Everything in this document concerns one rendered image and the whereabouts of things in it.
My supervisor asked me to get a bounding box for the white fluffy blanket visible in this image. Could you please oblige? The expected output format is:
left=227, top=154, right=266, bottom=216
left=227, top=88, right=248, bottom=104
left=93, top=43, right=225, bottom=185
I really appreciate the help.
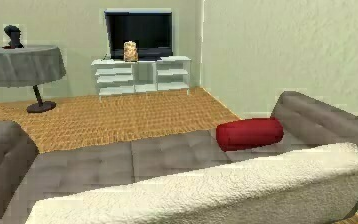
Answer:
left=24, top=142, right=358, bottom=224

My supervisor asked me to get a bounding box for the round table with grey cloth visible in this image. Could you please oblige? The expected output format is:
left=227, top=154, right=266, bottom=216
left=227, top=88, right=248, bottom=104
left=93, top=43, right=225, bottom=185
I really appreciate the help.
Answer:
left=0, top=45, right=67, bottom=114

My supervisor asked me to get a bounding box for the black television set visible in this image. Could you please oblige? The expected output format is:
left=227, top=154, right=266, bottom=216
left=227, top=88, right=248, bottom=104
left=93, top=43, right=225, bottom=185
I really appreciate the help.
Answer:
left=104, top=9, right=174, bottom=62

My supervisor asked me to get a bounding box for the white television stand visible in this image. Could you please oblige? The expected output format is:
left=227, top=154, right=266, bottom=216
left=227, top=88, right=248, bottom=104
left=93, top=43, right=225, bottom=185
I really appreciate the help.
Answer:
left=90, top=55, right=192, bottom=98

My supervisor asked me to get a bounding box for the black statue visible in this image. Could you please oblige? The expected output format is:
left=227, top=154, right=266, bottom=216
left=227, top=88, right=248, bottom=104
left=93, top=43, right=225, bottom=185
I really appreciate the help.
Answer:
left=2, top=24, right=25, bottom=50

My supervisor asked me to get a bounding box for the red cushion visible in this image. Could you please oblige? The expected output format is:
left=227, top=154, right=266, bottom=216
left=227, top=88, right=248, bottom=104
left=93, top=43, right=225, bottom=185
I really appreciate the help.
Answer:
left=215, top=117, right=285, bottom=153

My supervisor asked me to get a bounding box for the grey sofa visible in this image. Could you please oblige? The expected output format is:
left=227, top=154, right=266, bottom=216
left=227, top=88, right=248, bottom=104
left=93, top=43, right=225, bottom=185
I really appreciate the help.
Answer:
left=0, top=90, right=358, bottom=224

